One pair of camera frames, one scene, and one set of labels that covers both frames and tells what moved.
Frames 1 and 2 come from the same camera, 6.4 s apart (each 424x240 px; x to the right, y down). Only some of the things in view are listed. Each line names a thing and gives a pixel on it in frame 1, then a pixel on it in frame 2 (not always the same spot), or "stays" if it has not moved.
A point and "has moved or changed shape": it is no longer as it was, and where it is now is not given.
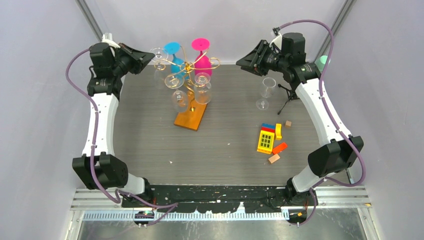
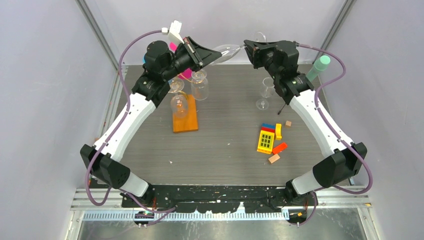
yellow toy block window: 266,142 stays
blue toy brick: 270,126 stays
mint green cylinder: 320,62 stays
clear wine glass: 268,83 stays
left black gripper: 133,54 -> 199,56
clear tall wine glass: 159,59 has moved or changed shape
